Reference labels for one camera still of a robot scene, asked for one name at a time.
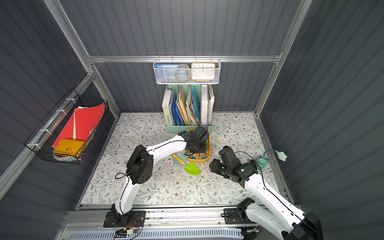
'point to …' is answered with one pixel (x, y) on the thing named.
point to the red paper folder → (83, 120)
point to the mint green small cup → (262, 162)
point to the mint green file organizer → (187, 107)
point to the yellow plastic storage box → (199, 157)
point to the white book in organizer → (165, 106)
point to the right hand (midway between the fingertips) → (215, 165)
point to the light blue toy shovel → (182, 157)
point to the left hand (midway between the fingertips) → (205, 148)
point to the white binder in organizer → (204, 104)
